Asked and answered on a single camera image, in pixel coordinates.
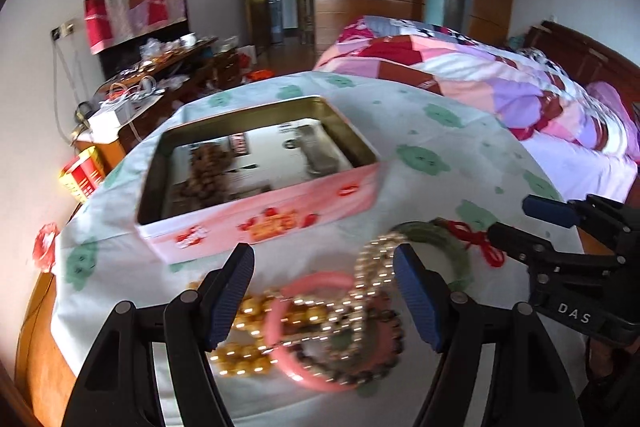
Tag pearl bracelet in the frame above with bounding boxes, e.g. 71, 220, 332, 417
327, 231, 408, 348

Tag white box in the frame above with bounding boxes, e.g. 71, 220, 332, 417
89, 99, 137, 128

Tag white bed sheet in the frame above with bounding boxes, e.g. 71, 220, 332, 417
520, 134, 638, 202

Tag pink red patchwork quilt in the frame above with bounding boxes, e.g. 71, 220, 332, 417
312, 14, 640, 158

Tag wooden bed headboard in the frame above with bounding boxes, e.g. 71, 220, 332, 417
522, 21, 640, 108

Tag red patchwork cover cloth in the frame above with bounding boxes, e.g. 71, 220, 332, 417
83, 0, 189, 56

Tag small silver metal item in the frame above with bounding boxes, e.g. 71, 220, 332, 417
295, 127, 346, 180

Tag wooden television cabinet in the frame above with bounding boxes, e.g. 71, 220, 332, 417
75, 37, 242, 172

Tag red yellow carton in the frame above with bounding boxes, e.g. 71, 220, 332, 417
59, 146, 107, 202

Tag brown bead bracelet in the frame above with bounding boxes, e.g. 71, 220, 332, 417
172, 142, 241, 208

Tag pink bangle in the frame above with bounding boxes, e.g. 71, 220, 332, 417
262, 271, 371, 392

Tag black television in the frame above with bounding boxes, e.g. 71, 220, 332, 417
100, 23, 194, 80

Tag hanging grey cables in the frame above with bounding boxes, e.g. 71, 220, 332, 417
52, 39, 87, 142

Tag white tablecloth green cloud print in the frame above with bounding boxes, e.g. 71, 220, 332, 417
52, 72, 586, 427

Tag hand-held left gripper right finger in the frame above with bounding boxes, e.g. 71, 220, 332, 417
392, 243, 586, 427

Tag dark bead bracelet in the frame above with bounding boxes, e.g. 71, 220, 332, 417
295, 297, 406, 385

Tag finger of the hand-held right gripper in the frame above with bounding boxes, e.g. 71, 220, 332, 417
522, 193, 632, 254
487, 221, 623, 288

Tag pink pillow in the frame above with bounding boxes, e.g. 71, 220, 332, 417
587, 82, 640, 158

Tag green jade bangle red string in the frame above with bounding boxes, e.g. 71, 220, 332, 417
390, 218, 506, 293

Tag wooden room door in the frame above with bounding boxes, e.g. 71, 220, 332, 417
244, 0, 275, 54

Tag gold bead bracelet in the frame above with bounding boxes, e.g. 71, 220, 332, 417
187, 279, 306, 378

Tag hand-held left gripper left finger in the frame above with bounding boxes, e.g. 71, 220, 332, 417
61, 243, 256, 427

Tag pile of bags and dishes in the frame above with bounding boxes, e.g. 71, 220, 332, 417
110, 36, 222, 94

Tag pink rectangular tin box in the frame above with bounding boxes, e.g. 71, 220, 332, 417
135, 94, 383, 265

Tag red printed plastic bag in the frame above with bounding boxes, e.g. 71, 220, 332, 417
32, 222, 61, 271

